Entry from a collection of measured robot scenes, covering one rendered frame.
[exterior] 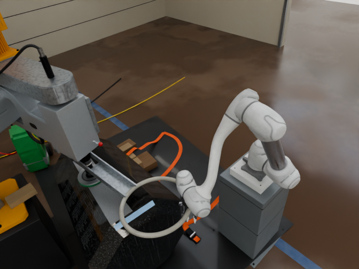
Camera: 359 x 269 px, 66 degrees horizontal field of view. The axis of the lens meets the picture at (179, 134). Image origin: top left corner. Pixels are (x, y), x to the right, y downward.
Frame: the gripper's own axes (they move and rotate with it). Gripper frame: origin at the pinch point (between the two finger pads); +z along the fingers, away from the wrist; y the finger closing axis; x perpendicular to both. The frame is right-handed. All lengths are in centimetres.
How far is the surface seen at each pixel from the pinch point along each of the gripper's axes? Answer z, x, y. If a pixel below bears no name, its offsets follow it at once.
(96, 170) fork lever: -19, -11, 74
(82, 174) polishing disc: -9, -14, 93
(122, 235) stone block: 5.6, 19.7, 42.7
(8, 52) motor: -99, -37, 134
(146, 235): -10.6, 24.8, 19.4
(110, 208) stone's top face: -3, 7, 56
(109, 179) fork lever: -15, -8, 63
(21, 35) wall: -18, -337, 463
